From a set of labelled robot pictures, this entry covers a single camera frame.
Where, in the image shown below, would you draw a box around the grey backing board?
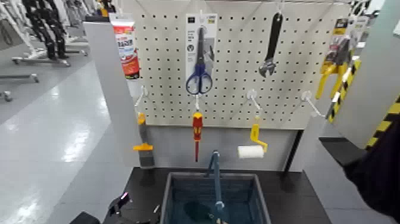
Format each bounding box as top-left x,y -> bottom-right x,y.
146,125 -> 299,172

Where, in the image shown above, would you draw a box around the red and white tube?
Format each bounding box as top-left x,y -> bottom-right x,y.
109,13 -> 140,80

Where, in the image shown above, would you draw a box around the blue scissors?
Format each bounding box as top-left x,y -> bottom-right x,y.
185,12 -> 218,95

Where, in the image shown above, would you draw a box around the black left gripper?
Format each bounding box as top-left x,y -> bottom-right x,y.
123,213 -> 161,224

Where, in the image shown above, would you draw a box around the blue crate with handle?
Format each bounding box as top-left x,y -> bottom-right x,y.
159,150 -> 272,224

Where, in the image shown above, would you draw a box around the yellow pliers in package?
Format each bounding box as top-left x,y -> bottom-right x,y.
315,17 -> 360,100

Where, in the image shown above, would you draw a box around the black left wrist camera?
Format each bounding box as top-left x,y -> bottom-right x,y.
107,191 -> 132,217

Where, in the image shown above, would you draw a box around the grey partition panel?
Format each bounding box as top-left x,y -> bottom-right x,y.
82,21 -> 141,168

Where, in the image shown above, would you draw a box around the orange and grey scraper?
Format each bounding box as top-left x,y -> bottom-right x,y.
132,112 -> 155,168

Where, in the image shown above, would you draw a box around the black robot on stand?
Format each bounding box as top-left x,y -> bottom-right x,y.
21,0 -> 71,67

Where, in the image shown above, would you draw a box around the red yellow screwdriver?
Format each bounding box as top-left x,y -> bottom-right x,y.
192,111 -> 204,163

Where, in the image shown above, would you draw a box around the black adjustable wrench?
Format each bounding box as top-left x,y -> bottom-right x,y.
258,11 -> 284,78

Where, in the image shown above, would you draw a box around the white robot on stand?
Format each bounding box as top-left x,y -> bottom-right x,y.
0,0 -> 48,60

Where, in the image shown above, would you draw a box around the white pegboard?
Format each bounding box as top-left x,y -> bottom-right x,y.
120,0 -> 352,130

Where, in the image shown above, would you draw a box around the yellow handled paint roller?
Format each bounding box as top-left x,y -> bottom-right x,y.
237,123 -> 269,159

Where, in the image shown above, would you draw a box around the grey panel with hazard tape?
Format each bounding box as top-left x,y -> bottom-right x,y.
324,0 -> 400,150

